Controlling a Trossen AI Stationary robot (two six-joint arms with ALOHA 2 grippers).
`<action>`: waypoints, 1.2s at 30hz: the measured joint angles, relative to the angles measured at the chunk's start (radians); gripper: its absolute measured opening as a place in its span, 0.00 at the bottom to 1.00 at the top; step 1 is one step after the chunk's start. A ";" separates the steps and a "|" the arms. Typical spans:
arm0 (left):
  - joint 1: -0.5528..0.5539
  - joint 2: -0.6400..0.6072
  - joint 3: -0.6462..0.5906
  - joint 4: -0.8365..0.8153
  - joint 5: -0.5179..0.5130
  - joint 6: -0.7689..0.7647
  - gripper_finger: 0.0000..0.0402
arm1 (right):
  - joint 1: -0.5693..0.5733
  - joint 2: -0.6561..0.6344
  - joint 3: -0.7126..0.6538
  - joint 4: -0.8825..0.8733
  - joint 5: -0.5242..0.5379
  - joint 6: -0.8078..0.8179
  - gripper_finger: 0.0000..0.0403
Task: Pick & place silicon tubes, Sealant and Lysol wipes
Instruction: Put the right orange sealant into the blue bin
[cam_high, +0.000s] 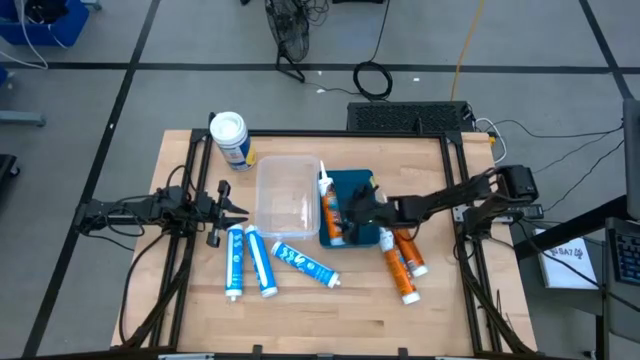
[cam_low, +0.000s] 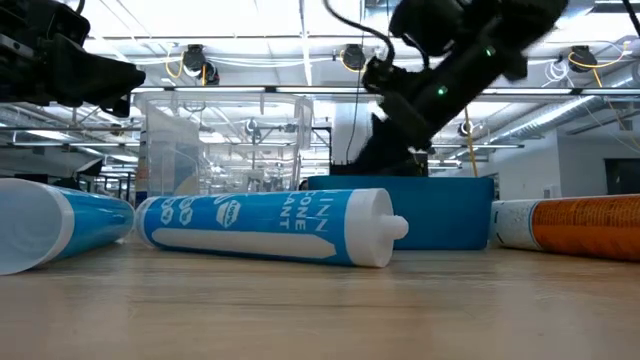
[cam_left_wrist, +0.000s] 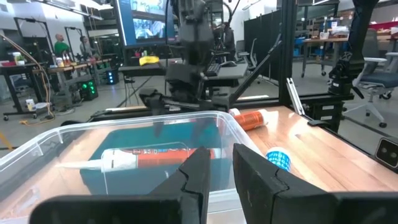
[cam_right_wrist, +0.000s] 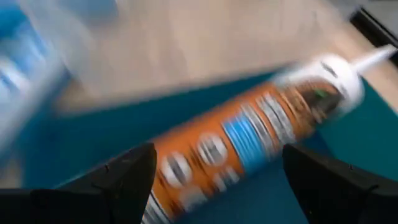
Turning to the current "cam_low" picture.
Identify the blue silicone sealant tube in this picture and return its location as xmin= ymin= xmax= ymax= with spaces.
xmin=134 ymin=188 xmax=410 ymax=269
xmin=0 ymin=177 xmax=136 ymax=277

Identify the orange Gorilla sealant tube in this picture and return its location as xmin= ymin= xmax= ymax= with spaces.
xmin=490 ymin=193 xmax=640 ymax=263

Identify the blue plastic bin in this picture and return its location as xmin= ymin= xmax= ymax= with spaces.
xmin=307 ymin=174 xmax=496 ymax=251

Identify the clear plastic container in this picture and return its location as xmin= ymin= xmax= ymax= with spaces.
xmin=133 ymin=90 xmax=315 ymax=197

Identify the yellow hanging cord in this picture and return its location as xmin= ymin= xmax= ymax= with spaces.
xmin=462 ymin=107 xmax=480 ymax=178

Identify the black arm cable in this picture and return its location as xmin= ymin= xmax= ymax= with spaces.
xmin=322 ymin=0 xmax=397 ymax=64

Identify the silver ceiling duct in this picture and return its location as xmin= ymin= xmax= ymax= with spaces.
xmin=492 ymin=92 xmax=640 ymax=147

